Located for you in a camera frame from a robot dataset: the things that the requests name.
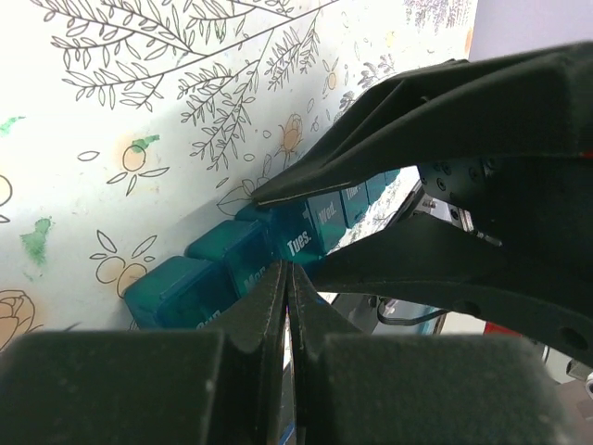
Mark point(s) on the teal weekly pill organizer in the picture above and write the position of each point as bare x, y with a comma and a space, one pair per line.
224, 264

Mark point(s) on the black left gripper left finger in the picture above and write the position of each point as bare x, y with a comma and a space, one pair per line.
220, 384

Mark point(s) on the floral table mat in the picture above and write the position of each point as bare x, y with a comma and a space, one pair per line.
127, 127

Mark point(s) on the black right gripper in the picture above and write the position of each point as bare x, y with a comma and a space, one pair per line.
529, 266

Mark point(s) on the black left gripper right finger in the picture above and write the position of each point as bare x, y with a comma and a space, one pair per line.
353, 388

